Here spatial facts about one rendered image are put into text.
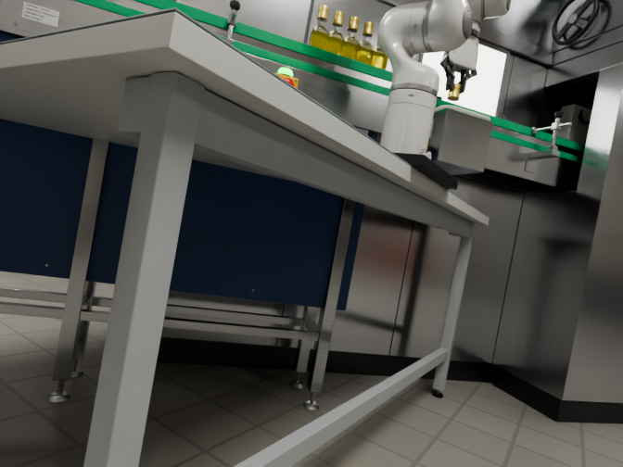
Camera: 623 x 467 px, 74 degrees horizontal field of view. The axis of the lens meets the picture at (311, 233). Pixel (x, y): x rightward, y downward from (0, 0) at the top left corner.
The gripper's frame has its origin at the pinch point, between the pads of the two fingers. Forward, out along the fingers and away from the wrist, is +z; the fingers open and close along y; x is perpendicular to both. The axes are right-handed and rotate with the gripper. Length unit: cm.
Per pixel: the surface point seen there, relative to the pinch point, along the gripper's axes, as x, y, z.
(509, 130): -22.4, -43.7, -0.1
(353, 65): -13.5, 29.6, -1.6
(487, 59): -39, -40, -32
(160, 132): 68, 79, 45
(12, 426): 1, 103, 110
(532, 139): -22, -56, 1
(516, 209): -41, -73, 27
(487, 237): -41, -59, 42
